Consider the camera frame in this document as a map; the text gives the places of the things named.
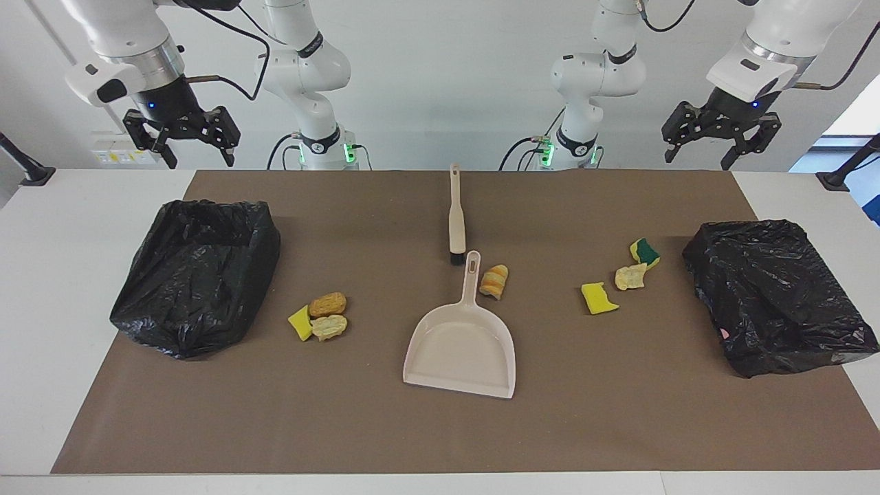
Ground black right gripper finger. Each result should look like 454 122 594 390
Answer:
199 105 241 168
124 110 178 170

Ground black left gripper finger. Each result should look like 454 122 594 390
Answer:
662 101 716 164
720 113 782 171

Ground green and yellow sponge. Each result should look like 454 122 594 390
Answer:
630 238 661 269

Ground pale torn bread piece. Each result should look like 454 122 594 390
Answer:
615 263 648 291
311 315 348 342

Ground large yellow sponge piece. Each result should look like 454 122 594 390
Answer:
581 282 619 316

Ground brown bread roll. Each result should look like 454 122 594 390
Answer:
308 292 347 318

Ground small yellow sponge piece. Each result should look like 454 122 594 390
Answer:
287 305 314 342

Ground orange striped bread piece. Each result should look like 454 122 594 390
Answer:
479 264 509 301

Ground beige hand brush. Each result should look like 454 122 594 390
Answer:
448 164 467 267

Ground beige plastic dustpan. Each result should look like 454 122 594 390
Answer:
402 250 516 399

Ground right black trash bag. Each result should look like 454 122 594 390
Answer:
682 219 880 378

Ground open black bag-lined bin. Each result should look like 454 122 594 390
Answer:
110 199 281 360

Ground brown table mat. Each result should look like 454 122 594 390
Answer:
52 170 880 475

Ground white wall outlet box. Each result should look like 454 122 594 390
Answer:
91 132 164 166

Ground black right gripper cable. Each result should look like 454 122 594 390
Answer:
172 0 271 102

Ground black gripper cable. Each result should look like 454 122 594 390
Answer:
172 0 271 102
636 0 880 91

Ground black base cable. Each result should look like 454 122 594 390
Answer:
267 134 301 171
498 135 551 171

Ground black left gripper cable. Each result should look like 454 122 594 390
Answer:
636 0 880 91

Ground black table clamp mount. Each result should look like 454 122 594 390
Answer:
816 134 880 192
0 132 56 187

